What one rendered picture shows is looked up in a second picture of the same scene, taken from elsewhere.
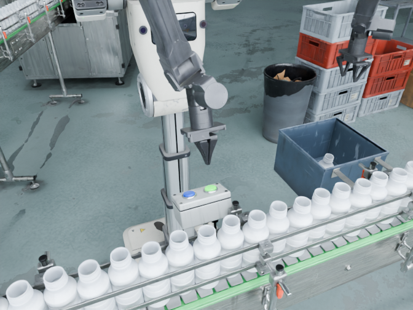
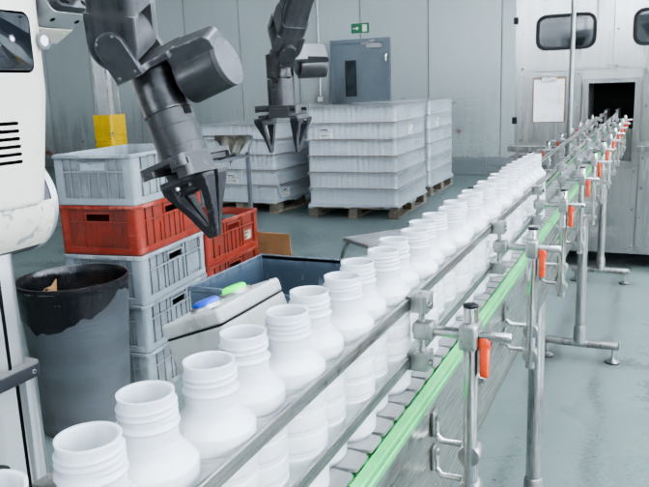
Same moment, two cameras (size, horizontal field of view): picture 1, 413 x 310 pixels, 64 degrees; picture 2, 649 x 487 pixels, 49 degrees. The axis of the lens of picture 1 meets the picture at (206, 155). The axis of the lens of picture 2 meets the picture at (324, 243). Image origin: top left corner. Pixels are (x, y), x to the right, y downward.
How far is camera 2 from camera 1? 59 cm
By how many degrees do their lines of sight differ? 45
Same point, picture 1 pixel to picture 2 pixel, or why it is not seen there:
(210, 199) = (257, 294)
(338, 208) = (446, 247)
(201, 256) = (355, 328)
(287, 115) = (99, 363)
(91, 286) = (233, 407)
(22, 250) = not seen: outside the picture
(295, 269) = (448, 367)
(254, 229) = (390, 275)
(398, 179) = (473, 204)
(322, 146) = not seen: hidden behind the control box
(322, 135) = not seen: hidden behind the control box
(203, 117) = (192, 127)
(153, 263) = (307, 340)
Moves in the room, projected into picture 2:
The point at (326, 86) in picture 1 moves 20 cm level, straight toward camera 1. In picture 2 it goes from (149, 290) to (156, 301)
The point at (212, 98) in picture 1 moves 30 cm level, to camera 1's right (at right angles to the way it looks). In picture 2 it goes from (225, 62) to (401, 62)
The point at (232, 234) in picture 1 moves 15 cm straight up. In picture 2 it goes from (371, 284) to (368, 140)
